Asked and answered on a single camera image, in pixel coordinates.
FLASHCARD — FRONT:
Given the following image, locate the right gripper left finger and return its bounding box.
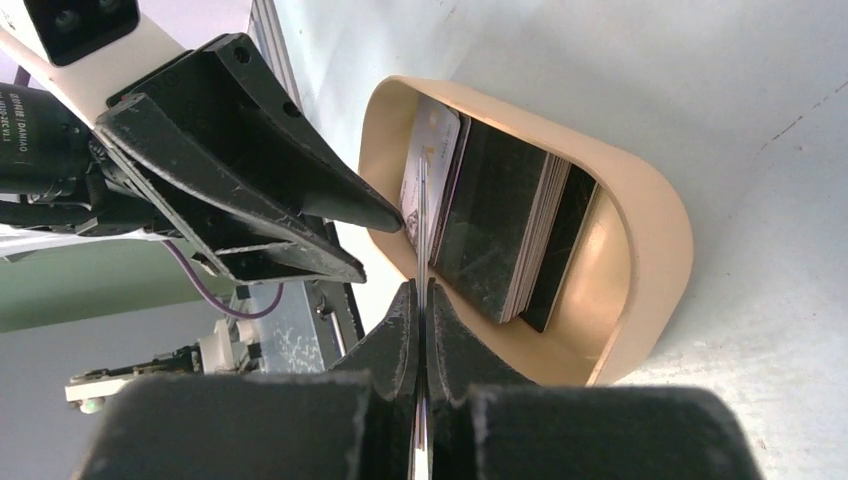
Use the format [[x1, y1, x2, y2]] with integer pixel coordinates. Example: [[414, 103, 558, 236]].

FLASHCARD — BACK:
[[73, 280, 419, 479]]

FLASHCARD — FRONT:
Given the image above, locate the black card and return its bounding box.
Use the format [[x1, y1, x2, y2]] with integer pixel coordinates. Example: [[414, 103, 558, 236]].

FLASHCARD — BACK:
[[434, 120, 547, 323]]

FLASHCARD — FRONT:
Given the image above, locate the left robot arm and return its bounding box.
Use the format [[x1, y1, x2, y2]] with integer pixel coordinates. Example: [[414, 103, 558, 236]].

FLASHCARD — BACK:
[[1, 33, 404, 284]]

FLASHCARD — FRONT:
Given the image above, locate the thin silver card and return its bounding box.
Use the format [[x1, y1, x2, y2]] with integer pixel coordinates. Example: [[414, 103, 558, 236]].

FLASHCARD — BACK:
[[416, 152, 429, 320]]

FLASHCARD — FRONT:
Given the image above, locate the silver VIP card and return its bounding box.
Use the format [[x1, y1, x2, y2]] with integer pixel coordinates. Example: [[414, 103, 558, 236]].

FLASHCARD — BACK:
[[400, 94, 461, 248]]

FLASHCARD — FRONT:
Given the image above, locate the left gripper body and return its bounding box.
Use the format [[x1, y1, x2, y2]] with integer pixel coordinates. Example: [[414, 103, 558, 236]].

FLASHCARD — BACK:
[[66, 46, 200, 240]]

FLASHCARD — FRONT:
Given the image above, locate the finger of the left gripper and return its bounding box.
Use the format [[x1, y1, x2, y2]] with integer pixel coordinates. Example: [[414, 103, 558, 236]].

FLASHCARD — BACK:
[[125, 33, 404, 233], [95, 94, 366, 284]]

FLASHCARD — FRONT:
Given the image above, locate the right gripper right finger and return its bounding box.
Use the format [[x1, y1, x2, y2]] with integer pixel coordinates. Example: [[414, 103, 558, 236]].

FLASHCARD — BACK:
[[426, 281, 761, 479]]

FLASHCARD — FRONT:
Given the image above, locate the beige card tray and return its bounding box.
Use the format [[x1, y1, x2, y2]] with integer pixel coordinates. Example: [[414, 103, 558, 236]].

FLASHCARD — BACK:
[[358, 76, 694, 386]]

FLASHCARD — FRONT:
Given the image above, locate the aluminium frame rail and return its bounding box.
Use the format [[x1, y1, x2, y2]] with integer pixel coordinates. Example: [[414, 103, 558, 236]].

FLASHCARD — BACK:
[[248, 0, 302, 109]]

